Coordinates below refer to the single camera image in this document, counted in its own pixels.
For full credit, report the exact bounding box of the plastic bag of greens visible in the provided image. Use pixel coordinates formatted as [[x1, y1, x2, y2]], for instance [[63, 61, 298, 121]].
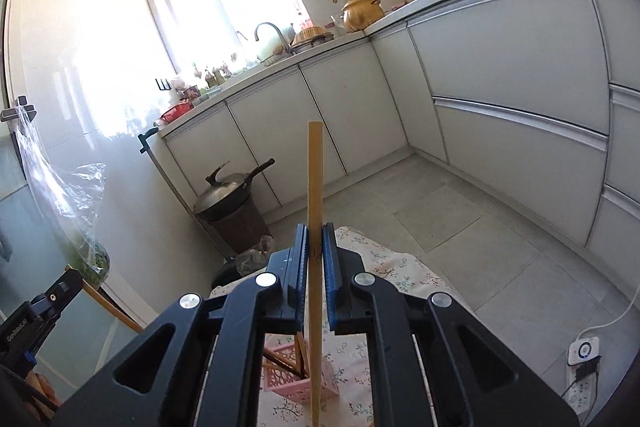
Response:
[[12, 109, 111, 289]]

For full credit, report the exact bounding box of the white kitchen cabinet unit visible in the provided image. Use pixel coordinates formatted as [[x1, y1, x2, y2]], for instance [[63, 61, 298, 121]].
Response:
[[160, 0, 640, 308]]

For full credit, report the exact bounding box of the yellow clay pot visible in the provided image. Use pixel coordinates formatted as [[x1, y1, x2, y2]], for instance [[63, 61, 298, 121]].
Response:
[[341, 0, 386, 32]]

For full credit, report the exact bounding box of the kitchen window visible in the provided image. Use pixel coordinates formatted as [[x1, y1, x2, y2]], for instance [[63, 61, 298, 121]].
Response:
[[142, 0, 306, 72]]

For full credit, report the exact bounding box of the black wok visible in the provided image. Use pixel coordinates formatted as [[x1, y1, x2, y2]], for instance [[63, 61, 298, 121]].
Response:
[[192, 158, 276, 224]]

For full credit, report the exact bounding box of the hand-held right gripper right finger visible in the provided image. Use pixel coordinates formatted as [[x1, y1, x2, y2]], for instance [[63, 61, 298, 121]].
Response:
[[322, 222, 581, 427]]

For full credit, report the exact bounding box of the metal wok lid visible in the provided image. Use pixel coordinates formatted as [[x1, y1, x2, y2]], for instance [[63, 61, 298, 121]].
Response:
[[194, 162, 251, 214]]

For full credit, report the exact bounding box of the woven bamboo basket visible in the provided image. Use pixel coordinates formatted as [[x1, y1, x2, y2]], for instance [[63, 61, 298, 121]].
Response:
[[291, 23, 335, 48]]

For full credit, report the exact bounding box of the light wooden chopstick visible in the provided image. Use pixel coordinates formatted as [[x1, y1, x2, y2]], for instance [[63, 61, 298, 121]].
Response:
[[307, 121, 326, 427]]

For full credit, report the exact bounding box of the grey wall hook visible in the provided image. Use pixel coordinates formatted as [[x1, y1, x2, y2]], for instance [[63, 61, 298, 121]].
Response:
[[1, 95, 38, 122]]

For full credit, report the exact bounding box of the curved metal faucet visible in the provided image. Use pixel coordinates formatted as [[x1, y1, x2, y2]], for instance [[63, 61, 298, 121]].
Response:
[[255, 23, 291, 55]]

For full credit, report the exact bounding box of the red plastic basket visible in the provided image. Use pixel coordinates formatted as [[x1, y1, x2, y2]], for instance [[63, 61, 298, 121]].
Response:
[[160, 103, 193, 124]]

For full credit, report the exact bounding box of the person's left hand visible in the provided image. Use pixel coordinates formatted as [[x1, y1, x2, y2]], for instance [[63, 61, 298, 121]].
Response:
[[22, 369, 63, 415]]

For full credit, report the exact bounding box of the crumpled clear plastic bag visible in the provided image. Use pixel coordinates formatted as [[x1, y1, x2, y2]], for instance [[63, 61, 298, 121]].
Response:
[[235, 234, 276, 275]]

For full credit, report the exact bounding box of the pale green board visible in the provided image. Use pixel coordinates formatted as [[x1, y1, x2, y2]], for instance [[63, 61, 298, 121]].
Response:
[[257, 26, 296, 60]]

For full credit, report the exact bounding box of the pink perforated utensil holder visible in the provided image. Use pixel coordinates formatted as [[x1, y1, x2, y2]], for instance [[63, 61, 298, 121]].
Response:
[[261, 341, 339, 406]]

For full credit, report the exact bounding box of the dark plastic object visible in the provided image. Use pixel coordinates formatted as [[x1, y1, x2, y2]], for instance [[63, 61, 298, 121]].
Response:
[[211, 258, 242, 289]]

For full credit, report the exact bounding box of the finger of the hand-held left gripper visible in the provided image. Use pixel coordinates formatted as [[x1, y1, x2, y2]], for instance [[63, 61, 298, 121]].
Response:
[[27, 268, 82, 333]]

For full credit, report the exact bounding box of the floral tablecloth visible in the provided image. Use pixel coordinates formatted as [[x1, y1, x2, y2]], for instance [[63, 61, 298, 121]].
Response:
[[209, 227, 471, 427]]

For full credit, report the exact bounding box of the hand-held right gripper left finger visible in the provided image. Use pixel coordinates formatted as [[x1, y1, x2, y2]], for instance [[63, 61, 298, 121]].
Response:
[[50, 223, 308, 427]]

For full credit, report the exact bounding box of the brown trash bin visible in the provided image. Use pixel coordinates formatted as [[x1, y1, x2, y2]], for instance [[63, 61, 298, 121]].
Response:
[[202, 202, 273, 255]]

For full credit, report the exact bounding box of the cluster of small jars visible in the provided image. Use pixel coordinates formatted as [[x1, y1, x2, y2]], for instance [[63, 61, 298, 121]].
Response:
[[190, 62, 232, 88]]

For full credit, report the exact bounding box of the white cable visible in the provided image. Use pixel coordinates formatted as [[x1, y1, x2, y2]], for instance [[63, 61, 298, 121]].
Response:
[[575, 289, 640, 343]]

